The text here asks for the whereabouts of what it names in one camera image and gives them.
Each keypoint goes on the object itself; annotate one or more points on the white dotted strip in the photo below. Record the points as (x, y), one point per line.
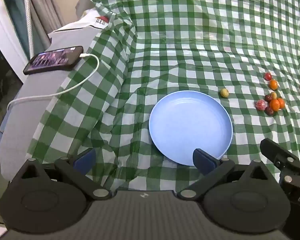
(28, 25)

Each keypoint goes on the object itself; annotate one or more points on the small orange tangerine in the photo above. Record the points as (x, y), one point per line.
(282, 103)
(274, 104)
(273, 84)

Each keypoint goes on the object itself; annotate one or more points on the grey pillow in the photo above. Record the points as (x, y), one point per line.
(83, 5)

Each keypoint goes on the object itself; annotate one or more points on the white printed cloth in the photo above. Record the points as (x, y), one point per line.
(85, 20)

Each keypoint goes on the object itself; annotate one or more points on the red cherry tomato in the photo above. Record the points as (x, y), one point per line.
(267, 76)

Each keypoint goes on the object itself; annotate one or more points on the dark red jujube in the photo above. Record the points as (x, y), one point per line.
(269, 111)
(267, 97)

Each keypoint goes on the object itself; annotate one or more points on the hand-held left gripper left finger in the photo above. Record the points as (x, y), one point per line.
(85, 159)

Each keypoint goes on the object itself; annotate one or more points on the black smartphone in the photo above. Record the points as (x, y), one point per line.
(52, 60)

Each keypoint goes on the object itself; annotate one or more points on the yellow longan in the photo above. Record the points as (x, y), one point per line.
(224, 92)
(273, 95)

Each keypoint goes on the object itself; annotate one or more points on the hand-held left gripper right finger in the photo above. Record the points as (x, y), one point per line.
(202, 161)

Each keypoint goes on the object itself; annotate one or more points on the grey bed cover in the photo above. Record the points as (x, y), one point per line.
(40, 87)

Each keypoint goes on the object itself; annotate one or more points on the grey curtain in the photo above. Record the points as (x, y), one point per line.
(45, 10)

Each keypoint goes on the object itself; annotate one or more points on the green checkered tablecloth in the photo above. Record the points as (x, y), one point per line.
(190, 42)

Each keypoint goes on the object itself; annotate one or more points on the light blue plate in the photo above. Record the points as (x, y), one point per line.
(187, 125)

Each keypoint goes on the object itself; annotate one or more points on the teal curtain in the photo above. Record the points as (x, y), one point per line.
(13, 12)

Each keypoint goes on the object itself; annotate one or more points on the plastic red fruit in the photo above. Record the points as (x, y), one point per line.
(261, 104)

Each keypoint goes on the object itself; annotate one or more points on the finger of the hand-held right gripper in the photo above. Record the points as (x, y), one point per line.
(277, 151)

